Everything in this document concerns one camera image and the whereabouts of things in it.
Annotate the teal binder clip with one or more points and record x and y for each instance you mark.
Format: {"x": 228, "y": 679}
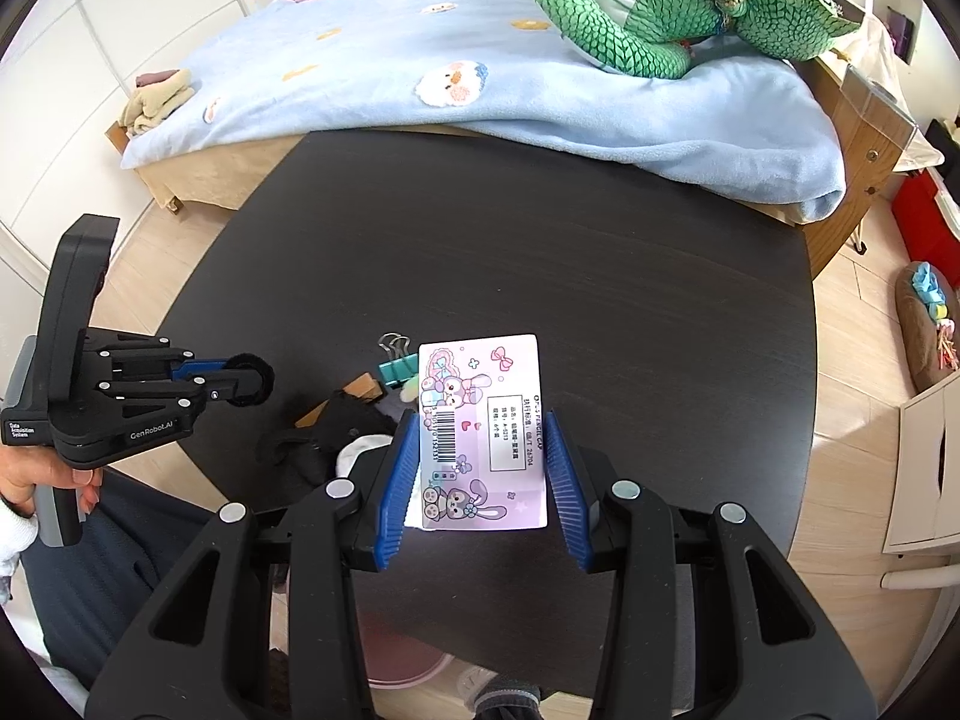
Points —
{"x": 396, "y": 371}

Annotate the black cloth piece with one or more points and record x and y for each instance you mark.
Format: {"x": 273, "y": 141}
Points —
{"x": 322, "y": 435}

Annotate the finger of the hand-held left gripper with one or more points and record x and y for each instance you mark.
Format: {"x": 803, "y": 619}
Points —
{"x": 199, "y": 367}
{"x": 217, "y": 392}

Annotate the person's dark blue trousers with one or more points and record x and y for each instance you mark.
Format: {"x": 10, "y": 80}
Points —
{"x": 112, "y": 562}

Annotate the green scaly plush toy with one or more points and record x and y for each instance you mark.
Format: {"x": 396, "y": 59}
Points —
{"x": 645, "y": 22}

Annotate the folded beige towels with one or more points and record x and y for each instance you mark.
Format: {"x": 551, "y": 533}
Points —
{"x": 154, "y": 101}

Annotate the dark framed picture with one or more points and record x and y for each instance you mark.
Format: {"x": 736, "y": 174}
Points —
{"x": 901, "y": 34}

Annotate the wooden bed frame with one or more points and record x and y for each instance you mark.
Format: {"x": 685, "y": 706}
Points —
{"x": 217, "y": 172}

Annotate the dark paper bag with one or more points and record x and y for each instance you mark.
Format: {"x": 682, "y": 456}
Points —
{"x": 832, "y": 4}

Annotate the pink waste bin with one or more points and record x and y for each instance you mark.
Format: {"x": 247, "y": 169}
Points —
{"x": 412, "y": 675}

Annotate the red box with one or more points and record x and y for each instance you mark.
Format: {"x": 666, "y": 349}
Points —
{"x": 926, "y": 214}

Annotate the white cabinet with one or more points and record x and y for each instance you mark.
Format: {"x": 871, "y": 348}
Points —
{"x": 926, "y": 465}

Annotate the person's left hand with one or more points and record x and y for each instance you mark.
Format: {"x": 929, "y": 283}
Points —
{"x": 90, "y": 491}

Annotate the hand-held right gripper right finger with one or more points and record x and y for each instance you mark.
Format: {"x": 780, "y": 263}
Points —
{"x": 564, "y": 480}

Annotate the small pale plush piece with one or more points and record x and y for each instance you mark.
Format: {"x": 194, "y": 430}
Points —
{"x": 411, "y": 388}

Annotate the light blue printed blanket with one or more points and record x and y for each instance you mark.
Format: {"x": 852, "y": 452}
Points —
{"x": 390, "y": 75}

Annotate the brown basket with toys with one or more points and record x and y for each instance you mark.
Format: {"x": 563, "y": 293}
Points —
{"x": 926, "y": 330}

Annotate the person's black shoe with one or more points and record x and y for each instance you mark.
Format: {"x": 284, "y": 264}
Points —
{"x": 510, "y": 697}

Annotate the pink cartoon printed card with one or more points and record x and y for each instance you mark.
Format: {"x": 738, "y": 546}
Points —
{"x": 480, "y": 427}

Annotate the brown cardboard piece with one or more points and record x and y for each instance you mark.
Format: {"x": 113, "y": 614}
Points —
{"x": 360, "y": 390}

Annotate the black fuzzy round piece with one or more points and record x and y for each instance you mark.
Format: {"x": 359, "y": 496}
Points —
{"x": 251, "y": 379}

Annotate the white wardrobe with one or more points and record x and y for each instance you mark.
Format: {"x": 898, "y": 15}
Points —
{"x": 52, "y": 90}

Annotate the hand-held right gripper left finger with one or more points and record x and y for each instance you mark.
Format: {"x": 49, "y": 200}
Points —
{"x": 403, "y": 465}

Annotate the person's left forearm white sleeve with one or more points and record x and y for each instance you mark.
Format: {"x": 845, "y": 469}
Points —
{"x": 13, "y": 532}

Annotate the black wooden table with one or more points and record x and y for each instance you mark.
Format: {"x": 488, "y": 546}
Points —
{"x": 600, "y": 262}

